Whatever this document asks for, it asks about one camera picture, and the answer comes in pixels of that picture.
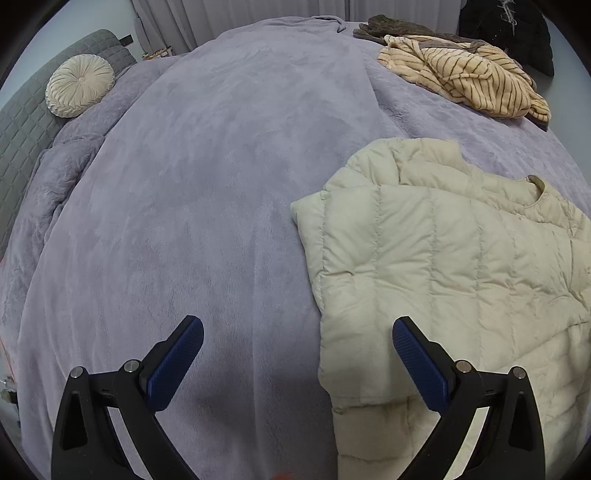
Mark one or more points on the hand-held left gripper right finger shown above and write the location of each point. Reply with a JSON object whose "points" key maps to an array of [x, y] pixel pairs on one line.
{"points": [[418, 364]]}

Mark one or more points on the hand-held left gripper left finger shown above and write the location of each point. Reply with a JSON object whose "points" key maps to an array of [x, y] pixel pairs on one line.
{"points": [[178, 364]]}

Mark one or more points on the cream puffer jacket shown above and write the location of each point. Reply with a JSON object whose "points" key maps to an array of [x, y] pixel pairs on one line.
{"points": [[438, 258]]}

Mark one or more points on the purple plush blanket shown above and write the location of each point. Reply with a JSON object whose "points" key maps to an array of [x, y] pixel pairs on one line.
{"points": [[207, 184]]}

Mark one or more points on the grey quilted headboard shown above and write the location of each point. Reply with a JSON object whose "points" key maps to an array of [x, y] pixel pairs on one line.
{"points": [[23, 138]]}

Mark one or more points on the striped beige fleece garment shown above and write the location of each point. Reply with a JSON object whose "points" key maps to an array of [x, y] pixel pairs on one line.
{"points": [[466, 74]]}

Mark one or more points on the round cream pleated cushion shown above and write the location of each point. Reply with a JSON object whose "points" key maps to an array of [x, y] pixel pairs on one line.
{"points": [[79, 84]]}

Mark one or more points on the brown knit garment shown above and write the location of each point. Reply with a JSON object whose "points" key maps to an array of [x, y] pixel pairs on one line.
{"points": [[388, 25]]}

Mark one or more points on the black fuzzy garment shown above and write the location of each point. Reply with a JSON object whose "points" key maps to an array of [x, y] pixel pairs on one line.
{"points": [[508, 32]]}

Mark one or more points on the grey curtain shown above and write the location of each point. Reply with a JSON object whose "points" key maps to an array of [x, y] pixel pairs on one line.
{"points": [[258, 16]]}

